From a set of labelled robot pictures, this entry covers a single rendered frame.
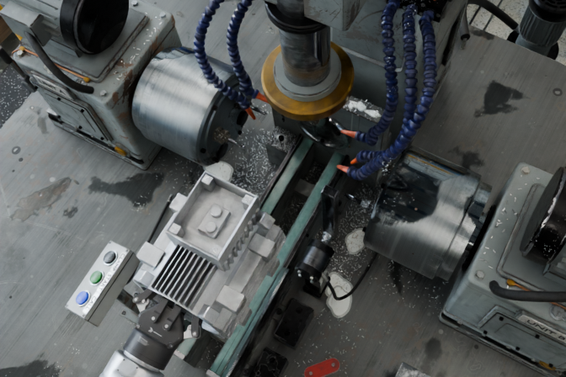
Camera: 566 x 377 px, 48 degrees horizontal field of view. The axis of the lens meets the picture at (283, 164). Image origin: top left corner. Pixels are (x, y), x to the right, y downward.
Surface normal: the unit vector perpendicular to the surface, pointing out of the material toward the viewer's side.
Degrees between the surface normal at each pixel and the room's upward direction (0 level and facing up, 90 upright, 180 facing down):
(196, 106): 21
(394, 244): 66
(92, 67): 0
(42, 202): 0
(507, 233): 0
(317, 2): 90
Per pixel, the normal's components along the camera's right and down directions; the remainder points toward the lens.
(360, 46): -0.48, 0.81
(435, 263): -0.47, 0.56
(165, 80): -0.15, -0.29
